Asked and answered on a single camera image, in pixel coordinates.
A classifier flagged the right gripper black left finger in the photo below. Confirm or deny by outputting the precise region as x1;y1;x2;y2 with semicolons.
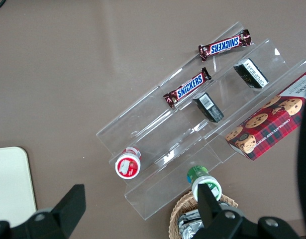
0;184;87;239

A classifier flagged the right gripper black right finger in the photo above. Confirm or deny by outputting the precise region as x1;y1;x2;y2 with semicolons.
192;183;303;239

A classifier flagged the light oval wicker basket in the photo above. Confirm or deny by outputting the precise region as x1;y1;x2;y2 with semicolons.
169;190;238;239

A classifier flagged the cream plastic tray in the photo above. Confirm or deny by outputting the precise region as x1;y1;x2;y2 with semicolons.
0;146;37;229

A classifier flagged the foil wrapped packet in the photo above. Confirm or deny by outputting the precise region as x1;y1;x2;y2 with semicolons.
177;208;205;239

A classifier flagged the green lidded yogurt cup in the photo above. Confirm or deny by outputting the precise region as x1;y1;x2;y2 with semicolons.
187;165;222;202

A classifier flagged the red lidded yogurt cup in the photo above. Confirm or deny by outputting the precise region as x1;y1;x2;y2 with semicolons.
114;146;143;180

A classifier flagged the red tartan cookie box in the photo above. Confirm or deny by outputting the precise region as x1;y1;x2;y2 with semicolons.
224;71;306;162

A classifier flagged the small black carton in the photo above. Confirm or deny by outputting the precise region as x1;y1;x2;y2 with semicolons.
233;58;270;90
192;92;224;123

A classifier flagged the clear acrylic stepped display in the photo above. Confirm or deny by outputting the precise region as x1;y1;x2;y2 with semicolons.
96;21;306;221

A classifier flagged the Snickers chocolate bar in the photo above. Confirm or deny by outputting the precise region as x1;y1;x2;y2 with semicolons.
163;67;212;108
199;29;252;62

